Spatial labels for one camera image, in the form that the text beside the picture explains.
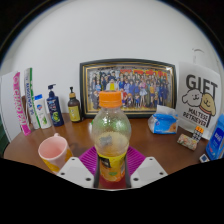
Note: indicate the white and green tall tube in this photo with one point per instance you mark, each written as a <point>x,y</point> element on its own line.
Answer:
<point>30,96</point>

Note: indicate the small patterned snack pack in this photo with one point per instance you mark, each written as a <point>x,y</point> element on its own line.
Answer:
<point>186,142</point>

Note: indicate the pink and yellow cup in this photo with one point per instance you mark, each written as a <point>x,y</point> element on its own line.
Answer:
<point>53,151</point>

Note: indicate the small white remote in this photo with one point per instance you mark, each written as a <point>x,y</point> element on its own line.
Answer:
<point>204,158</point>

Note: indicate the blue detergent bottle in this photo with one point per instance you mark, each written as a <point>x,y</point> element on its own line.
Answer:
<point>216,140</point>

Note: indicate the framed group picture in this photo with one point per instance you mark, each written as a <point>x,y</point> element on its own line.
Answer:
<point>140,83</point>

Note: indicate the orange juice bottle orange cap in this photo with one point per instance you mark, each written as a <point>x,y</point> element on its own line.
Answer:
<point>111,133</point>

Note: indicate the white bottle with blue cap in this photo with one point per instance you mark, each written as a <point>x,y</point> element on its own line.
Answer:
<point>43,113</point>

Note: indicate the blue tissue pack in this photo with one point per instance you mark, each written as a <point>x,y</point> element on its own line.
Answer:
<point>163,123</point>

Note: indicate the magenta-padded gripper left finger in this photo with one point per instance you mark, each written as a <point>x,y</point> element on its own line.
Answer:
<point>75,171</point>

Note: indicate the pink and white tall tube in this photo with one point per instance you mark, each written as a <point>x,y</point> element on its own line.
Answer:
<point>20,103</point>

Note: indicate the dark blue pump bottle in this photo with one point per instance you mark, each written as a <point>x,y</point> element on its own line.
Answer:
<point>55,110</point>

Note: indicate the small brown pump bottle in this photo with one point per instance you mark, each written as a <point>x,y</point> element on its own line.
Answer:
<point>74,110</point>

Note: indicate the small orange-topped box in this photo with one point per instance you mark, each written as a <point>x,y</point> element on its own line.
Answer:
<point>198,133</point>

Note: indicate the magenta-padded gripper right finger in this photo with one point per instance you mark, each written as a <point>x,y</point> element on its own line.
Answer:
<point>149,171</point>

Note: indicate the white paper gift bag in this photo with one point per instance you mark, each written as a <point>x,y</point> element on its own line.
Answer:
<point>200,96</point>

